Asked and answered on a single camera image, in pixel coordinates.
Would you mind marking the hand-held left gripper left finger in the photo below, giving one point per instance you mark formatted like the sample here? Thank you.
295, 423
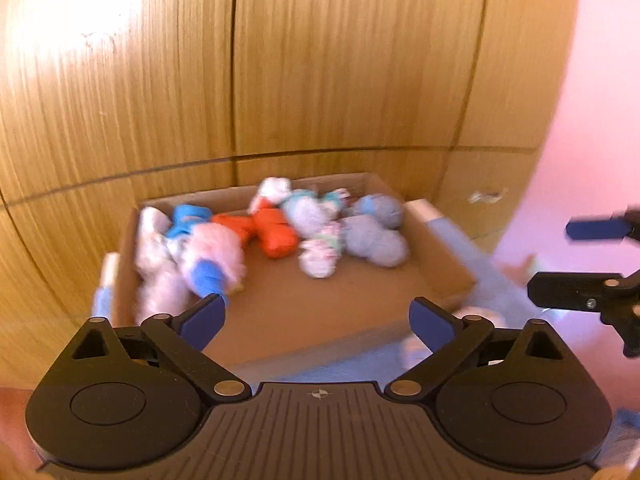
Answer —
202, 321

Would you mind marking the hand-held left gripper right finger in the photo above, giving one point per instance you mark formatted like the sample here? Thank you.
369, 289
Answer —
431, 322

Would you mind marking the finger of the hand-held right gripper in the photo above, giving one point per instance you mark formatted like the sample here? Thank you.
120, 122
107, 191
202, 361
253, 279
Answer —
570, 290
592, 230

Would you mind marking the pink fluffy and blue socks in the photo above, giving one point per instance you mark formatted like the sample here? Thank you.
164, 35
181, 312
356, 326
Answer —
215, 255

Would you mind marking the grey sock bundle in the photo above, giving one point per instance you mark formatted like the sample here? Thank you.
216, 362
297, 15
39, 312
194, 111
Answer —
375, 245

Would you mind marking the cardboard box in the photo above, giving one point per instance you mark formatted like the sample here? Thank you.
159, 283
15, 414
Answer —
330, 305

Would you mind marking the grey sock roll blue band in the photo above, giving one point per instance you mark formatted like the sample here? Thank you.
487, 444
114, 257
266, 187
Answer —
377, 209

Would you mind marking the red-printed white sock roll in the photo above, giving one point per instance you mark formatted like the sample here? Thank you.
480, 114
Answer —
320, 255

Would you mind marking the white sock roll pink band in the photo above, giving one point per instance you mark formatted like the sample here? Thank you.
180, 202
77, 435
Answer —
272, 191

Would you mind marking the white fluffy roll green bands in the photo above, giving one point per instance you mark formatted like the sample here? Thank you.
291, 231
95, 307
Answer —
305, 214

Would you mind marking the blue towel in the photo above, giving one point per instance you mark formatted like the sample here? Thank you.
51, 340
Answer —
360, 362

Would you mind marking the orange sock bundle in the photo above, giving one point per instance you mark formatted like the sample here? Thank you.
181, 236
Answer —
272, 237
232, 225

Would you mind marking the blue and white sock bundle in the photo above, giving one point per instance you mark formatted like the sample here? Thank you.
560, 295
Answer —
187, 217

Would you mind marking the wooden wardrobe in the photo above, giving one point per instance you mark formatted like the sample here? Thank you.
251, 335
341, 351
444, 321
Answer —
300, 60

